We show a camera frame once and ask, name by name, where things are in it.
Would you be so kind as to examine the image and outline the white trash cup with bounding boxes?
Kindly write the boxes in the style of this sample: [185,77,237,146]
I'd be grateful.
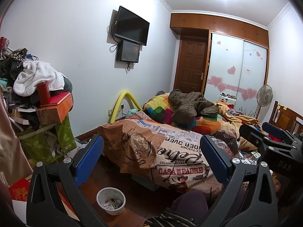
[96,187,126,216]

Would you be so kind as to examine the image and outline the person's right hand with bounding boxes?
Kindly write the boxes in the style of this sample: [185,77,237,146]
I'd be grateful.
[272,172,292,193]

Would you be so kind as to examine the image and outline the beige yellow blanket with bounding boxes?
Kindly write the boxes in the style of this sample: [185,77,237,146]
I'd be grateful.
[215,101,262,152]

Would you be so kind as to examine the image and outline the wooden headboard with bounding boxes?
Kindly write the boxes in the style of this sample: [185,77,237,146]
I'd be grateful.
[269,101,303,134]

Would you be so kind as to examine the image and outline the white standing fan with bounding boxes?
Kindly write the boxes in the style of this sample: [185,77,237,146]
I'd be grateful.
[256,85,273,121]

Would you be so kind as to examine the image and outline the green leaf gift bag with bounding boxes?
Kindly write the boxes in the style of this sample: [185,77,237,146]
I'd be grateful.
[16,116,77,165]

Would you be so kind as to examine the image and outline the person's dark trouser knees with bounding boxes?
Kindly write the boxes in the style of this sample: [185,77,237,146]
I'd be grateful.
[143,190,209,227]

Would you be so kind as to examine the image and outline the frosted wardrobe with hearts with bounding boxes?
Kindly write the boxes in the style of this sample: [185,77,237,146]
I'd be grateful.
[204,33,268,118]

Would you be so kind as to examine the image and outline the newspaper print duvet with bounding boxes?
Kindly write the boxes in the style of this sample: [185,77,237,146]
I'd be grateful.
[98,111,223,197]

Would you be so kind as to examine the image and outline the brown puffer jacket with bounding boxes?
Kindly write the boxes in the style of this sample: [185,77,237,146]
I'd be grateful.
[169,89,219,129]

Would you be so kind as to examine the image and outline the yellow foam tube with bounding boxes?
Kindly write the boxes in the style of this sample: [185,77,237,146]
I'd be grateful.
[108,90,142,124]

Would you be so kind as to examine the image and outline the orange shoe box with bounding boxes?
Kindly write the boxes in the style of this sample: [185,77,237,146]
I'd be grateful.
[36,92,73,125]

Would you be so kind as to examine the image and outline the colourful checkered blanket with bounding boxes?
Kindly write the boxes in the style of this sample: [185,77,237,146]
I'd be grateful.
[143,89,238,135]

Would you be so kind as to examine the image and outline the red box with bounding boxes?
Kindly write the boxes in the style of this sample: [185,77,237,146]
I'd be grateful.
[37,82,51,106]

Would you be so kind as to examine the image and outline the white towel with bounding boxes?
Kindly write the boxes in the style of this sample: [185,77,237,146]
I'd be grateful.
[13,61,65,97]

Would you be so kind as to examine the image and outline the small black wall monitor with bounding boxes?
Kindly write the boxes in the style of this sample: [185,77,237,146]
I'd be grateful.
[116,40,140,63]

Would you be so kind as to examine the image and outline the large black wall television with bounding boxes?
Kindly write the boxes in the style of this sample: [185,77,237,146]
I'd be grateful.
[114,6,150,46]

